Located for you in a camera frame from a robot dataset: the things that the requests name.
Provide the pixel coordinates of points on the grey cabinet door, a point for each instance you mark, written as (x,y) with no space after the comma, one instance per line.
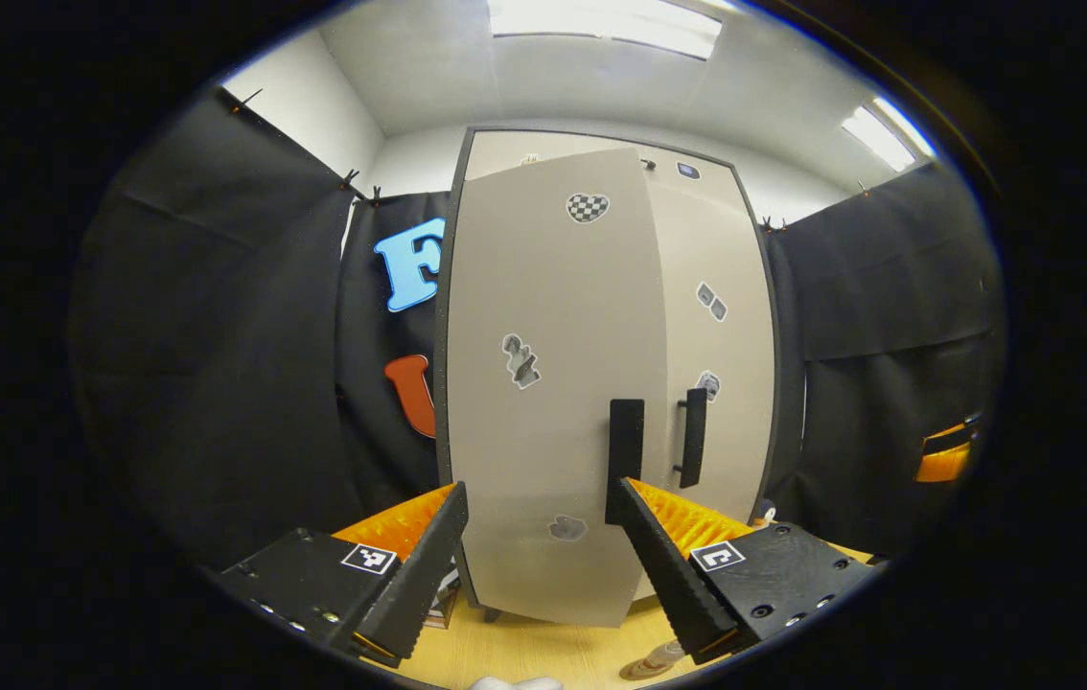
(745,431)

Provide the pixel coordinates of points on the grey cabinet drawer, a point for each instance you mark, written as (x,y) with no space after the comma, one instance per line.
(505,151)

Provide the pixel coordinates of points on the small white object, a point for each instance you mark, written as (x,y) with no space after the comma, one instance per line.
(765,517)

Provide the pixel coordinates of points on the grey cabinet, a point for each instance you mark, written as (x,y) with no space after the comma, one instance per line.
(442,460)

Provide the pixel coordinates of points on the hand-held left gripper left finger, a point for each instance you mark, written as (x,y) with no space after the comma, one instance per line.
(414,585)

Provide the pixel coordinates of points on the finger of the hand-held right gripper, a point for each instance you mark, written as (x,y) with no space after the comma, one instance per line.
(944,467)

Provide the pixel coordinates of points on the clear plastic bottle red label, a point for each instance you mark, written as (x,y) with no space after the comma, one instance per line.
(666,655)

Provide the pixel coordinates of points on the ceiling light panel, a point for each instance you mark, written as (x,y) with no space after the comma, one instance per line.
(606,27)
(884,134)

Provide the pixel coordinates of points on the black backdrop cloth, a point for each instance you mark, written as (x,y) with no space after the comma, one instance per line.
(218,335)

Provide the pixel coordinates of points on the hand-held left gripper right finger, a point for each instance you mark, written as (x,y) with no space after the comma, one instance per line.
(668,585)

